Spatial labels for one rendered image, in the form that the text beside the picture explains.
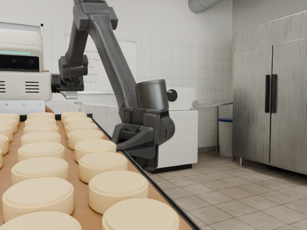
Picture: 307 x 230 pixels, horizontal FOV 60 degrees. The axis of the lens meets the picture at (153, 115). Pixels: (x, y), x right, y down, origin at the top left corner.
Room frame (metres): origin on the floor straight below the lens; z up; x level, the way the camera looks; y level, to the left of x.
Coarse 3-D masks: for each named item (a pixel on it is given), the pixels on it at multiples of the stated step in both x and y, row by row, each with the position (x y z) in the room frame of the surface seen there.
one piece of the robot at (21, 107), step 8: (0, 104) 1.04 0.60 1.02; (8, 104) 1.05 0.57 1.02; (16, 104) 1.06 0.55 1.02; (24, 104) 1.07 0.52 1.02; (32, 104) 1.09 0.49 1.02; (40, 104) 1.10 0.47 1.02; (0, 112) 1.04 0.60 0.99; (8, 112) 1.05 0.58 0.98; (16, 112) 1.06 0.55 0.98; (24, 112) 1.07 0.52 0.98; (32, 112) 1.09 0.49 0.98
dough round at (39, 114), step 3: (30, 114) 0.51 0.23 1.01; (33, 114) 0.51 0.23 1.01; (36, 114) 0.51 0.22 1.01; (39, 114) 0.51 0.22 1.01; (42, 114) 0.51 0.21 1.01; (45, 114) 0.51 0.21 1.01; (48, 114) 0.51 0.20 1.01; (51, 114) 0.52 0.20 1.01; (27, 117) 0.50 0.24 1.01; (30, 117) 0.49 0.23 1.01; (33, 117) 0.49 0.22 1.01; (36, 117) 0.49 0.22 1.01; (48, 117) 0.50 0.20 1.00; (51, 117) 0.50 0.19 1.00; (54, 117) 0.51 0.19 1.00
